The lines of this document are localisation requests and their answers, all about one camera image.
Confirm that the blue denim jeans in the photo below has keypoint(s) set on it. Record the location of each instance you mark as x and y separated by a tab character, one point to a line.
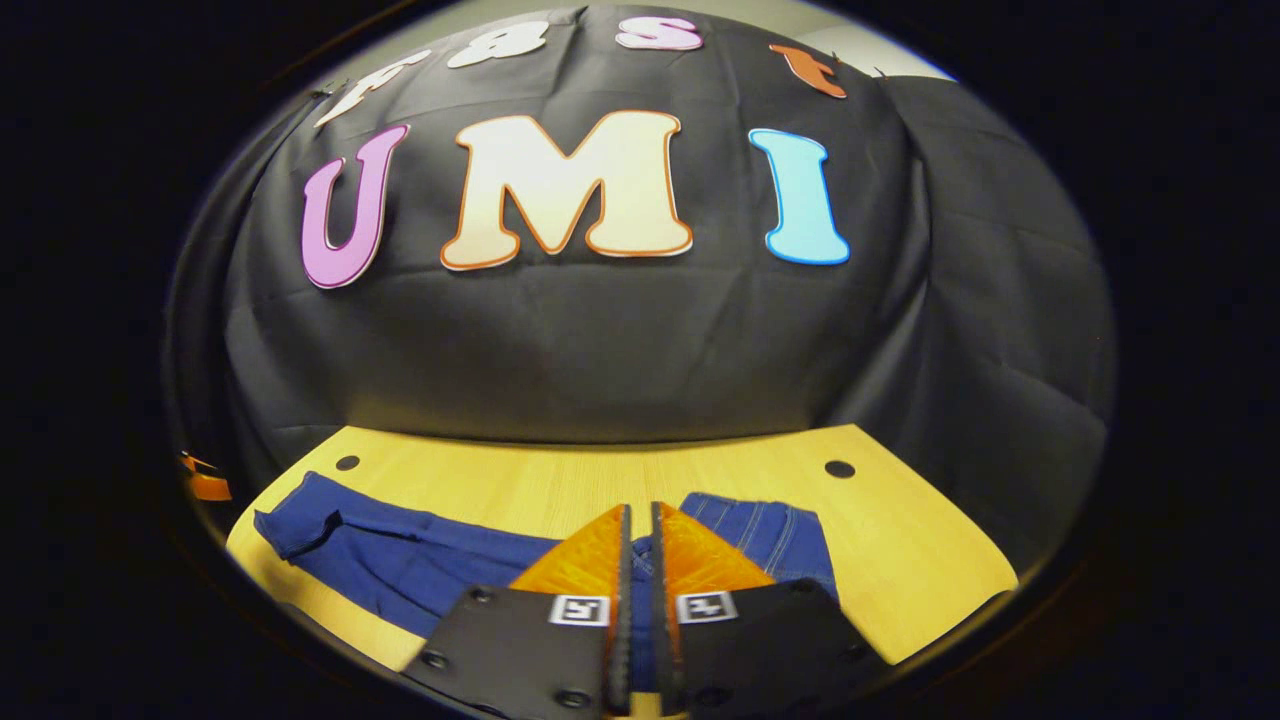
400	555

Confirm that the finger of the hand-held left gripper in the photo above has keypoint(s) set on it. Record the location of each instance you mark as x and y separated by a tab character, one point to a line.
208	487

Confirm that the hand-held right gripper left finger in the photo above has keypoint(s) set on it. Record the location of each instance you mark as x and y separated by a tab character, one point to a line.
622	620

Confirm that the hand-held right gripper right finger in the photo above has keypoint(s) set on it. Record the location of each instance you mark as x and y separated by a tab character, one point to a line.
665	630

